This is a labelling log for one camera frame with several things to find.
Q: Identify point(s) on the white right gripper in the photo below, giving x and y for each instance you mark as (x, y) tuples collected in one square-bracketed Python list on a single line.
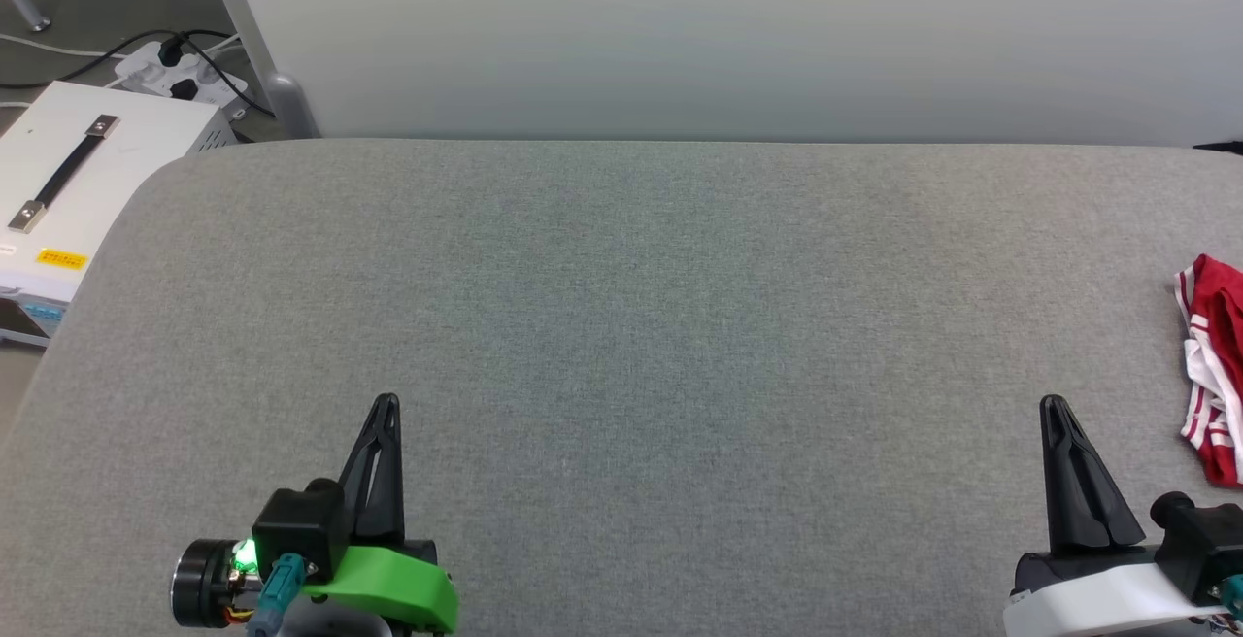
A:
[(1107, 603)]

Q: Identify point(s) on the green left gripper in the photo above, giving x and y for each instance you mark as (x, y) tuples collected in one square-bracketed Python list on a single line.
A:
[(398, 588)]

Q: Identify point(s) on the red and white shirt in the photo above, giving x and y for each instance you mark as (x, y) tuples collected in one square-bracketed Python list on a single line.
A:
[(1219, 365)]

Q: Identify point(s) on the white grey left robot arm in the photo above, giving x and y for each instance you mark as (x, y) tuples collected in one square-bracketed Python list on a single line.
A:
[(199, 584)]

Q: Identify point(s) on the black and grey stand base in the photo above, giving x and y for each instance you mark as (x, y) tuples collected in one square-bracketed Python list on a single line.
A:
[(1222, 147)]

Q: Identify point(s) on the yellow warning sticker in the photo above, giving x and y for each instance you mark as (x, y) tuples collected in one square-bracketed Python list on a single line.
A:
[(62, 259)]

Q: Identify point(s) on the white metal equipment box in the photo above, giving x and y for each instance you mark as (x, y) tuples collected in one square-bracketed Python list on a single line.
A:
[(117, 190)]

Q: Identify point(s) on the white power strip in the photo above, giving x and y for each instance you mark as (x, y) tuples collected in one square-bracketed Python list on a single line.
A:
[(155, 74)]

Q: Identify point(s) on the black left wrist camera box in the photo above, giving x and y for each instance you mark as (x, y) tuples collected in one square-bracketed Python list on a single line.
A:
[(296, 530)]

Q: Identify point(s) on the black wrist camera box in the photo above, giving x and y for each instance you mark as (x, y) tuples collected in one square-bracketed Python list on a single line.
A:
[(1199, 545), (296, 530)]

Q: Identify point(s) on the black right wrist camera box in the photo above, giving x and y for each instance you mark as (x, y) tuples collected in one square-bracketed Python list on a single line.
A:
[(1199, 545)]

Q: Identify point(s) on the teal left camera connector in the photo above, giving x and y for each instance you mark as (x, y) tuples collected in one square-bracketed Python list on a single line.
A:
[(282, 588)]

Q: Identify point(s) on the teal camera connector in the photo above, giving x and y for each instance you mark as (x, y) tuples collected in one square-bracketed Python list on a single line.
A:
[(1233, 593), (282, 588)]

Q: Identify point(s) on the teal right camera connector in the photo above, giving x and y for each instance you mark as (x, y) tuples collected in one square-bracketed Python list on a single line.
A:
[(1233, 593)]

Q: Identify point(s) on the grey metal frame leg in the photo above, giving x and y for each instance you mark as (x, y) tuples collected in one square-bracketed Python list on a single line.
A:
[(257, 45)]

